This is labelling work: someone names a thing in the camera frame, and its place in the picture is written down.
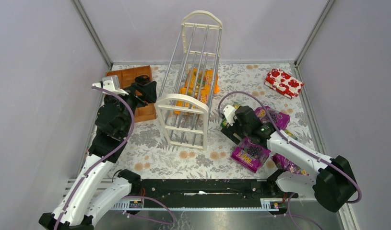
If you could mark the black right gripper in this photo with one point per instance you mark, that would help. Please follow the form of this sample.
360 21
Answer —
231 131

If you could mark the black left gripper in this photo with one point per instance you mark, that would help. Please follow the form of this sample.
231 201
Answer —
137 93

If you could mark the green Fox's candy bag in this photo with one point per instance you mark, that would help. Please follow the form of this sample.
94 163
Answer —
224 123

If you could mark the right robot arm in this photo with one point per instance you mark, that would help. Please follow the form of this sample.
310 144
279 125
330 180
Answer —
329 180

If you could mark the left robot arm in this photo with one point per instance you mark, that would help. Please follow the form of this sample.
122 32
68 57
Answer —
80 209

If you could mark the purple grape candy bag front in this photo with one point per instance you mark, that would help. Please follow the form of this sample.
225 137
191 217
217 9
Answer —
249 155

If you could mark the purple grape candy bag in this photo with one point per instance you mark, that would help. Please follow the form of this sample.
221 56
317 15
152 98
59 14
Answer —
280 119
249 155
283 163

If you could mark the purple grape candy bag upper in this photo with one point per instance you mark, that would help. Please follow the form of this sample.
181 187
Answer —
280 119

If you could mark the cream and metal shelf rack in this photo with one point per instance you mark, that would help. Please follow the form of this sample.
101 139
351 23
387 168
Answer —
185 97

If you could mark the purple grape candy bag right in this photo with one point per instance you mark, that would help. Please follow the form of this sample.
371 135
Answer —
283 163

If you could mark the brown wooden compartment tray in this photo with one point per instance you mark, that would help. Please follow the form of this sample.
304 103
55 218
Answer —
126 77

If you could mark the red white heart bag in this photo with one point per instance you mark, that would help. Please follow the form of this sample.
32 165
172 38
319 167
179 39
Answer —
283 83

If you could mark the floral table mat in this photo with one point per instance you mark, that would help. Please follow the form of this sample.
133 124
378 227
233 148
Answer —
149 155

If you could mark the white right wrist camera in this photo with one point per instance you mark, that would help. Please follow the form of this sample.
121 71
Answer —
229 114

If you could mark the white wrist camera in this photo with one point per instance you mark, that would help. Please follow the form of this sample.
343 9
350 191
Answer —
229 114
112 84

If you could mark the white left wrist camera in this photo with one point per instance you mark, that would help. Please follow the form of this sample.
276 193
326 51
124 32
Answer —
112 84

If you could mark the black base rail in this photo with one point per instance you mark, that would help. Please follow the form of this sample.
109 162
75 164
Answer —
208 193

